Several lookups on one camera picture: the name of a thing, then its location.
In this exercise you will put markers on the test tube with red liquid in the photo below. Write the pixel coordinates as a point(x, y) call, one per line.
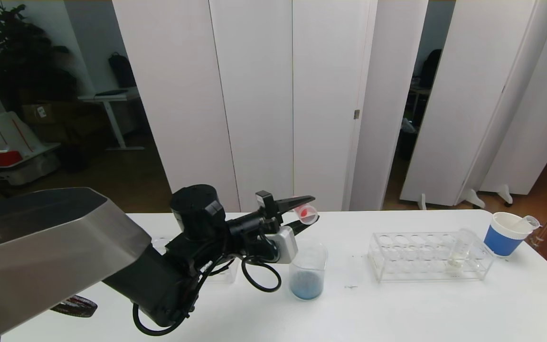
point(306, 213)
point(529, 222)

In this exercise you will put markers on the black backpack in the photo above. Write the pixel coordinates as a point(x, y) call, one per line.
point(121, 71)

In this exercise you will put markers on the clear glass beaker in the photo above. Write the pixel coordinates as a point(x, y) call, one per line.
point(306, 285)

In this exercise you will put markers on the blue and white paper cup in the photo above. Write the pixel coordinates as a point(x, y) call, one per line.
point(501, 242)

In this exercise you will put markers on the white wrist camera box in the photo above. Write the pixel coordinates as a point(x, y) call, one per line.
point(285, 244)

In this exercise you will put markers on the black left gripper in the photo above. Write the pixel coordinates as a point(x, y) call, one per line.
point(267, 207)

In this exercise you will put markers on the white partition panel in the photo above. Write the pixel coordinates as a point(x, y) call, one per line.
point(387, 95)
point(530, 118)
point(454, 95)

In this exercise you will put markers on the brown cardboard box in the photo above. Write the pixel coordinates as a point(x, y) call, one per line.
point(41, 114)

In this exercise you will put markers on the test tube with yellowish liquid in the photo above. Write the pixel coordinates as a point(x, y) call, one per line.
point(458, 256)

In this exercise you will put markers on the dark green potted plant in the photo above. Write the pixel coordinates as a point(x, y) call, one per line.
point(22, 57)

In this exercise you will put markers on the white standing desk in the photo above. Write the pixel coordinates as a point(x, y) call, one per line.
point(109, 97)

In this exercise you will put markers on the clear acrylic test tube rack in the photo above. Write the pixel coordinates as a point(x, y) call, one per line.
point(226, 275)
point(416, 266)

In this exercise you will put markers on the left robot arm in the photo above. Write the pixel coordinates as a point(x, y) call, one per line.
point(41, 247)

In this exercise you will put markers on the white wheeled machine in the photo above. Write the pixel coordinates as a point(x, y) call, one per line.
point(22, 137)

